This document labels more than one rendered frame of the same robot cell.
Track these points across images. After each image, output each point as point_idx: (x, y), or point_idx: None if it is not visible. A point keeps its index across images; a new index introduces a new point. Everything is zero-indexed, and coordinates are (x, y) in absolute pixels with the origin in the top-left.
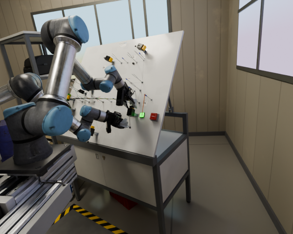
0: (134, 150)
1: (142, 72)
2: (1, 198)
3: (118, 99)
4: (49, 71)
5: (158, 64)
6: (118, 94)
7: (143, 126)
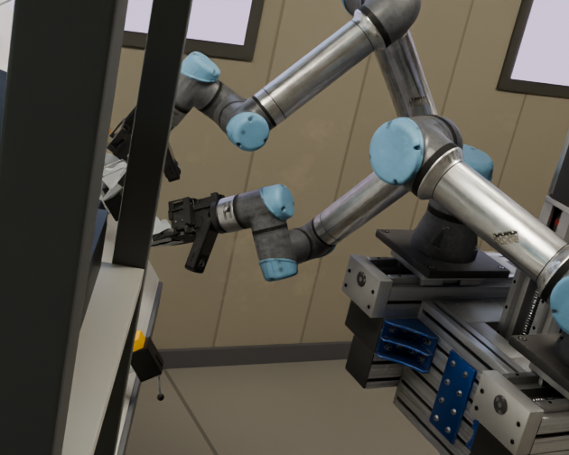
0: (149, 303)
1: None
2: (500, 262)
3: (173, 158)
4: (426, 82)
5: None
6: (168, 144)
7: (113, 231)
